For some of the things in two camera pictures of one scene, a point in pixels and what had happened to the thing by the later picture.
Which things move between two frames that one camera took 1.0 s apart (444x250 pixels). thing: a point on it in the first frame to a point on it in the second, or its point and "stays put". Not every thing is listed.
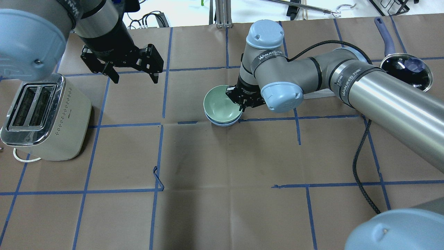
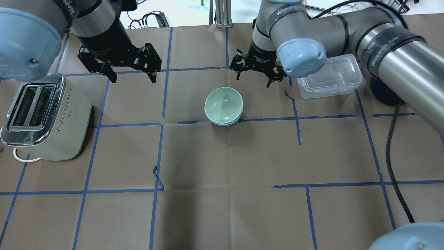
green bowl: [218, 107] stays put
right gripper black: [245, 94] to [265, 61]
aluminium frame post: [223, 13] stays put
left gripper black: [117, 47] stays put
